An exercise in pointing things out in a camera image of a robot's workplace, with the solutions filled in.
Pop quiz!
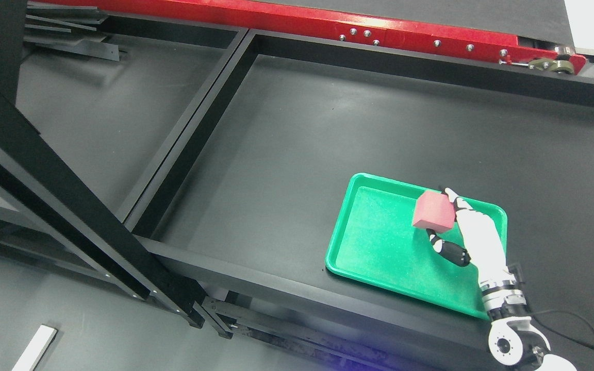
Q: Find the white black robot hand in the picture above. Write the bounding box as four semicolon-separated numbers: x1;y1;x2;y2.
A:
426;187;515;288

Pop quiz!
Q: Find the pink foam block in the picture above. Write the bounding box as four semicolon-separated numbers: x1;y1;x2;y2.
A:
412;191;456;233

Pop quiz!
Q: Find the white table with leg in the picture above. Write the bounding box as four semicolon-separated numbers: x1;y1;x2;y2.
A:
11;325;58;370

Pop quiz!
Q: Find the right black metal shelf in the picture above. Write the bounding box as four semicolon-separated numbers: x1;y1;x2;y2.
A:
127;31;594;370

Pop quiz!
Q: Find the black metal shelf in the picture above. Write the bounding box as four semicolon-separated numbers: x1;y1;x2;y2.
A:
127;31;594;370
0;1;249;338

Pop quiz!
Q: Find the left black metal shelf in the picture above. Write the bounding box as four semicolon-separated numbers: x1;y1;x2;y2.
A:
0;1;249;338

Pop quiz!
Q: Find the red metal beam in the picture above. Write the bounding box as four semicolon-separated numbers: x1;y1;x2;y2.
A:
59;1;587;75

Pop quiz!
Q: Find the green plastic tray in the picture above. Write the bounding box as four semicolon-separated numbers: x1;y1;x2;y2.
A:
325;172;515;321

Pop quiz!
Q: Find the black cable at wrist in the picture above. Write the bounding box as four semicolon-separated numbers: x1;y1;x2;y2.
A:
524;309;594;371

